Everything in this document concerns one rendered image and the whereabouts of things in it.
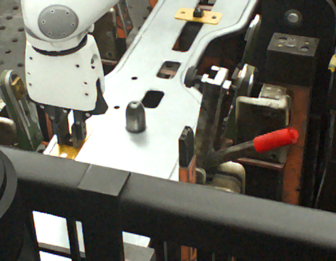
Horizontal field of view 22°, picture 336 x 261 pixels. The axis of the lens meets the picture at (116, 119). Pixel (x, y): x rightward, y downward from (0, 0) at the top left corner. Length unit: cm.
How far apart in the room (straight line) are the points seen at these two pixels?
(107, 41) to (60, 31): 61
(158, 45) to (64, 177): 111
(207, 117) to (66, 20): 23
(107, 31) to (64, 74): 46
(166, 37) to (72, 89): 44
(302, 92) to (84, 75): 38
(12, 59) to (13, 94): 79
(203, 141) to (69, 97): 19
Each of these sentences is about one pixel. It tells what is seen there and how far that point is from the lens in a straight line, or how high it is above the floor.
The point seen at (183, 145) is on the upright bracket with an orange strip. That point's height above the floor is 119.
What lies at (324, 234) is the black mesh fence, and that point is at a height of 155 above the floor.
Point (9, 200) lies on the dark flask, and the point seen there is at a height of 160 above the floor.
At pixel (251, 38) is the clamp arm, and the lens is 141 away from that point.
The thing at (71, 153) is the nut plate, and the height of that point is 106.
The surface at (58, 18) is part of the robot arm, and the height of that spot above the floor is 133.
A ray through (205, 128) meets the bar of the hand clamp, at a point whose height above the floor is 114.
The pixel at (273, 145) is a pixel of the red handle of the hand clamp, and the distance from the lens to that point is 111.
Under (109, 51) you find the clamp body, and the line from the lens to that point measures 161.
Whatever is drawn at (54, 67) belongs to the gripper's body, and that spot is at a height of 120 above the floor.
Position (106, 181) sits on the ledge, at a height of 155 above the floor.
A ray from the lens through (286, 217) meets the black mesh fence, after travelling 41.
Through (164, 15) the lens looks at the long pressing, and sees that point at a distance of 161.
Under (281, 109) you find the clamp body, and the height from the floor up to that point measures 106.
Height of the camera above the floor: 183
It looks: 38 degrees down
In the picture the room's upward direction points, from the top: 5 degrees counter-clockwise
